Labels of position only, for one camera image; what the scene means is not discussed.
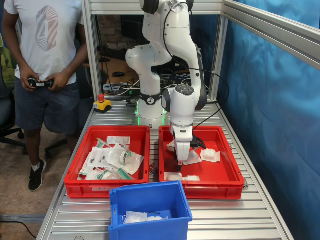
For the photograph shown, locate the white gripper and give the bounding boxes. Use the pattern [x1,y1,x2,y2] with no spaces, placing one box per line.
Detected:
[170,125,195,173]

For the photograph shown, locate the clear white bandage roll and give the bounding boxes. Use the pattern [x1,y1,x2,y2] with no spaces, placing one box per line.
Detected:
[123,210,149,225]
[164,171,183,182]
[181,174,201,182]
[146,214,170,222]
[182,149,203,166]
[200,148,222,163]

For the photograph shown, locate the black handheld controller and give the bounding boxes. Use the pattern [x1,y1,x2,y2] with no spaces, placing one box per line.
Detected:
[27,77,55,90]

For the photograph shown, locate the person left forearm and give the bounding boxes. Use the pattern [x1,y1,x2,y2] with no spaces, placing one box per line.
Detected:
[61,37,88,77]

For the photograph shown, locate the person right forearm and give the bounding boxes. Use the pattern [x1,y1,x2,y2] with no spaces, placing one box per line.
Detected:
[2,29,30,76]

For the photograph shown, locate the red crate with bandages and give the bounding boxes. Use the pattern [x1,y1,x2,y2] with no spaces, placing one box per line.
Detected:
[158,125,246,200]

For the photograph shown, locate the yellow emergency stop button box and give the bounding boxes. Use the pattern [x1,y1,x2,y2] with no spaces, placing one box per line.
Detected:
[92,94,113,115]

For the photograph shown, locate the person left hand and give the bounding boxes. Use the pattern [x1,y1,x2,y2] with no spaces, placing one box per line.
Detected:
[49,71,71,93]

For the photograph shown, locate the person right hand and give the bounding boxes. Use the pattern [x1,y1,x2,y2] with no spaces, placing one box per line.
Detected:
[19,72,39,92]

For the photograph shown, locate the blue storage bin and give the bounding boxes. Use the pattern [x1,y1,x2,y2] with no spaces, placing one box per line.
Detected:
[108,180,194,240]

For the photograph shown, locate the large domed blister pack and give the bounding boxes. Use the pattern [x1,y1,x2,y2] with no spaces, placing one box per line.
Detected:
[106,143,145,176]

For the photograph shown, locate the packed green syringe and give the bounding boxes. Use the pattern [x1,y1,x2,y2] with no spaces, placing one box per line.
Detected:
[116,167,136,181]

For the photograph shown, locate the white printed flat packet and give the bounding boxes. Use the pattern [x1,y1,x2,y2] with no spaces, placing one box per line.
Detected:
[106,135,132,145]

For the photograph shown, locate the small green syringe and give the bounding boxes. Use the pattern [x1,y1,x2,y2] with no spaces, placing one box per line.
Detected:
[96,137,111,149]

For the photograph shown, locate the white flat needle blister pack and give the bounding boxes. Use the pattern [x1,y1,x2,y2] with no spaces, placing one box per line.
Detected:
[83,146,112,173]

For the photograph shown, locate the small packet green label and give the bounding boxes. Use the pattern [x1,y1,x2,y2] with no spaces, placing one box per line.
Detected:
[78,165,93,178]

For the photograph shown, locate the blue fabric backdrop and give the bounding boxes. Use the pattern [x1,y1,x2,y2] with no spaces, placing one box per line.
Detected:
[183,0,320,240]

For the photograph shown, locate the white tape roll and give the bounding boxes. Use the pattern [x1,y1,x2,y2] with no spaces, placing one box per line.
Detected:
[103,83,121,96]

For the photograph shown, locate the red crate with syringe packs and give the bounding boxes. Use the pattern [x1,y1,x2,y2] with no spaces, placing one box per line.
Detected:
[63,125,151,199]

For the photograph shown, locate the wooden desk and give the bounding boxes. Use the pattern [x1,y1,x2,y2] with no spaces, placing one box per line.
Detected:
[82,48,141,87]

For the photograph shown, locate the person in white t-shirt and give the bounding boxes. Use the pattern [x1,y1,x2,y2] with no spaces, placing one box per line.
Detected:
[1,0,88,192]

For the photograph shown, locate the green printed banner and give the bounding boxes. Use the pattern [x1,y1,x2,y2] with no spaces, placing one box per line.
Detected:
[0,33,18,88]

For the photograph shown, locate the perforated metal bracket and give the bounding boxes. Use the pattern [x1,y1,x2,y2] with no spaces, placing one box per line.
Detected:
[148,161,160,176]

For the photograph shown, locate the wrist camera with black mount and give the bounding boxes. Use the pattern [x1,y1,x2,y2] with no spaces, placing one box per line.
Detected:
[191,136,207,151]

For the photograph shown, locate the domed blister pack green ring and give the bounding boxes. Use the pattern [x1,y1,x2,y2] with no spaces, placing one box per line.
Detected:
[85,166,122,181]

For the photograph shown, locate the aluminium cell frame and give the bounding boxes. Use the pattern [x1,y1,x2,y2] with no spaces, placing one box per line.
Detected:
[81,0,320,106]

